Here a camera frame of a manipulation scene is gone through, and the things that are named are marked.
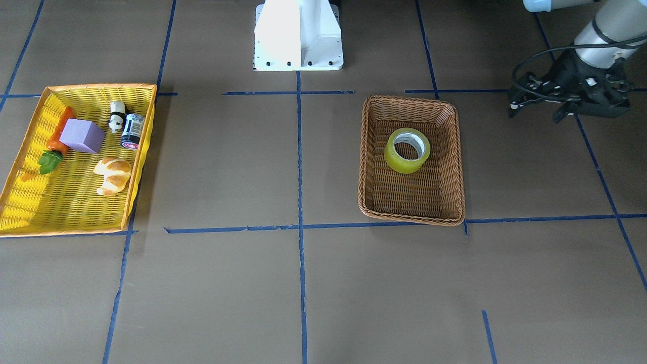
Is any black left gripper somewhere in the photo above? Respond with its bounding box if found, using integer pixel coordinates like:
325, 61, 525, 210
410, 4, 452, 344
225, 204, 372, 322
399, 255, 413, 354
507, 51, 632, 124

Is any yellow tape roll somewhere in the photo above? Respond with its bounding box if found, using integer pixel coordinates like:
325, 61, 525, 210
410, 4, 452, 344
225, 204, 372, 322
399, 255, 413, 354
383, 127, 431, 174

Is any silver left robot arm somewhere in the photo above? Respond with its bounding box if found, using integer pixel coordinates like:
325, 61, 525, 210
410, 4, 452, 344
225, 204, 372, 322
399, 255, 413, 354
507, 1, 646, 123

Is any brown wicker basket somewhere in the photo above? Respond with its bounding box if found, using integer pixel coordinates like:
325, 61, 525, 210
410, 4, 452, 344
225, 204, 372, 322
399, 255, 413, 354
358, 95, 466, 226

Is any yellow wicker basket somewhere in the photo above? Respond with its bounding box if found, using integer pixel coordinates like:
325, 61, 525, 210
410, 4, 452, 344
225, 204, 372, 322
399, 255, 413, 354
1, 83, 157, 237

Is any small dark can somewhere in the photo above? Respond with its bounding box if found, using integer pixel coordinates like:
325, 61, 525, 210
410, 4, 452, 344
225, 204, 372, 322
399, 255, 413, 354
120, 113, 145, 150

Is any toy panda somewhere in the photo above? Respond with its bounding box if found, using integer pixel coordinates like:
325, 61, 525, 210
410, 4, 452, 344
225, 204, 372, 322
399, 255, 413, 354
108, 101, 126, 133

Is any toy croissant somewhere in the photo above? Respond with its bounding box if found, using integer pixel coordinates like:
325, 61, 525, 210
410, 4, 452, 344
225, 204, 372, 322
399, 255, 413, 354
94, 157, 132, 196

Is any purple foam block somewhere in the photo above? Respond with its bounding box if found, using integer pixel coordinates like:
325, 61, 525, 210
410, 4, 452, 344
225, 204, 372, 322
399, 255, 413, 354
59, 118, 106, 154

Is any toy carrot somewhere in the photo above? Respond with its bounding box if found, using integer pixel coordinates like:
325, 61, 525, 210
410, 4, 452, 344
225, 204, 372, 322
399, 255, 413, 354
38, 106, 75, 175

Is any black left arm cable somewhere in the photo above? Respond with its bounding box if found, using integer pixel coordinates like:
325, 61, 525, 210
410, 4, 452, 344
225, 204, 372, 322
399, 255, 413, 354
512, 43, 647, 102

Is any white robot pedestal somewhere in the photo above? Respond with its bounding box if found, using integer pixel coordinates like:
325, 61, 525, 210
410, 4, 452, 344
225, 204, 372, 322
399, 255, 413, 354
253, 1, 344, 72

